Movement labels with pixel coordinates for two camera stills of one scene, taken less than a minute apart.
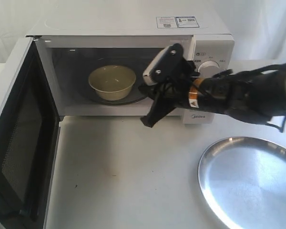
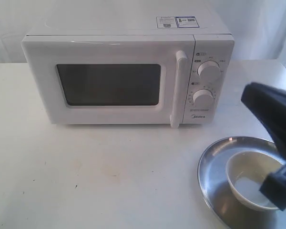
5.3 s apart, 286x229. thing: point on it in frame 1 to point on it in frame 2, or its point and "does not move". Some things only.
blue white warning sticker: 176,22 does not move
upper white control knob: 208,68 does not move
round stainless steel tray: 249,182 does not move
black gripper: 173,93 to 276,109
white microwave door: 24,142 to 114,79
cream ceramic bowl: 112,82 to 246,172
